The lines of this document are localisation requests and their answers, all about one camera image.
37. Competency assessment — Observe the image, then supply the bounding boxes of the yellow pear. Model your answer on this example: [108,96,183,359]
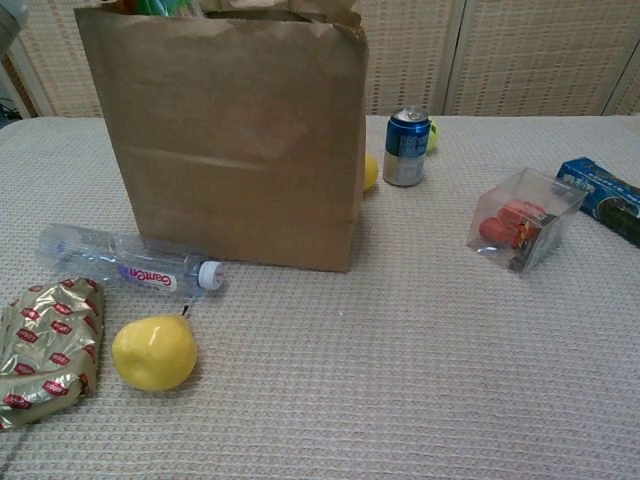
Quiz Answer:
[111,305,199,392]

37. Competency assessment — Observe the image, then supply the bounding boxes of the brown paper bag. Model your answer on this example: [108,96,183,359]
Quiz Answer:
[73,0,369,274]

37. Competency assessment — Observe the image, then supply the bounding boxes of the clear box with red pieces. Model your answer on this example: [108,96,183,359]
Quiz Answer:
[466,167,587,278]

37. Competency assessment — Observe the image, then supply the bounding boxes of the shiny snack packet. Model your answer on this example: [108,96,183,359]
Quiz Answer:
[0,277,106,431]

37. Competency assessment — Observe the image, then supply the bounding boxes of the blue cookie box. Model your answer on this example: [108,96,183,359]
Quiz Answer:
[555,157,640,249]

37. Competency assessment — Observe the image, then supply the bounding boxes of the white woven table cloth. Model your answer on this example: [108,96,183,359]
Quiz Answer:
[0,115,640,480]

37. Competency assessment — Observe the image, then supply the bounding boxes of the beige woven folding screen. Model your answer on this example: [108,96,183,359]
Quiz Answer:
[0,0,640,119]

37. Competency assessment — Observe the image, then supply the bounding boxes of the blue silver drink can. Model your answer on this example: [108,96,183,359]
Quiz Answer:
[382,105,431,188]

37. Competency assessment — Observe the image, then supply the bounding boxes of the clear plastic water bottle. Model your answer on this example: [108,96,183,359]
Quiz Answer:
[35,223,225,300]

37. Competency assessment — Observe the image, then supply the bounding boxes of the yellow lemon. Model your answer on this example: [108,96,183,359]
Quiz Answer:
[362,153,379,192]

